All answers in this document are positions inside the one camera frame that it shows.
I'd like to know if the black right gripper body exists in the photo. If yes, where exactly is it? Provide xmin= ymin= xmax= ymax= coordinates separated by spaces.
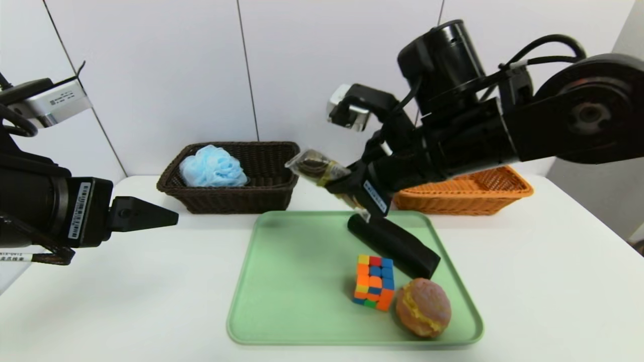
xmin=349 ymin=154 xmax=420 ymax=217

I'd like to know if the light blue bath loofah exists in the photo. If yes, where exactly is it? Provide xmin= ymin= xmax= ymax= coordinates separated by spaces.
xmin=179 ymin=145 xmax=249 ymax=188

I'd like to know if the dark brown wicker basket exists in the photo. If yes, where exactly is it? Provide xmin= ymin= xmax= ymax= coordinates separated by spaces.
xmin=156 ymin=141 xmax=301 ymax=214

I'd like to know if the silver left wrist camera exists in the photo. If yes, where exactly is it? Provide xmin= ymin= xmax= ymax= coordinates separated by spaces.
xmin=0 ymin=77 xmax=94 ymax=129

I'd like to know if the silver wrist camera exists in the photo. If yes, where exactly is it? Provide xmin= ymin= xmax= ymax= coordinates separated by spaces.
xmin=0 ymin=77 xmax=94 ymax=129
xmin=327 ymin=84 xmax=398 ymax=132

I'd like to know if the light green plastic tray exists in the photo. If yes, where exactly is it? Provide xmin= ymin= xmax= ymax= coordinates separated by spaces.
xmin=226 ymin=210 xmax=485 ymax=346

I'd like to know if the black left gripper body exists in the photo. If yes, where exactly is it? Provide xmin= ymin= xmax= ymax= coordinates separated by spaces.
xmin=0 ymin=166 xmax=114 ymax=248

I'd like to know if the orange wicker basket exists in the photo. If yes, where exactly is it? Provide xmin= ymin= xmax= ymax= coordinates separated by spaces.
xmin=392 ymin=165 xmax=534 ymax=216

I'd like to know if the round cream filled bun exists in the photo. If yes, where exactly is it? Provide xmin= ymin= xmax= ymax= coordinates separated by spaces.
xmin=395 ymin=278 xmax=452 ymax=338

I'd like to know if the black fabric pouch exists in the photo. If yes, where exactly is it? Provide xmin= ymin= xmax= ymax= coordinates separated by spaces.
xmin=347 ymin=213 xmax=441 ymax=280

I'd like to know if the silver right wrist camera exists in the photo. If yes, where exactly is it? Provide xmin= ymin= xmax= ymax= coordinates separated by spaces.
xmin=327 ymin=84 xmax=398 ymax=132

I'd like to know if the colourful puzzle cube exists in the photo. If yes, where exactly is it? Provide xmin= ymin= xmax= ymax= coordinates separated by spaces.
xmin=352 ymin=254 xmax=394 ymax=312

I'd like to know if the chocolate balls pack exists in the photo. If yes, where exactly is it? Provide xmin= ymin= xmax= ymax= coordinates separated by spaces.
xmin=285 ymin=149 xmax=371 ymax=223

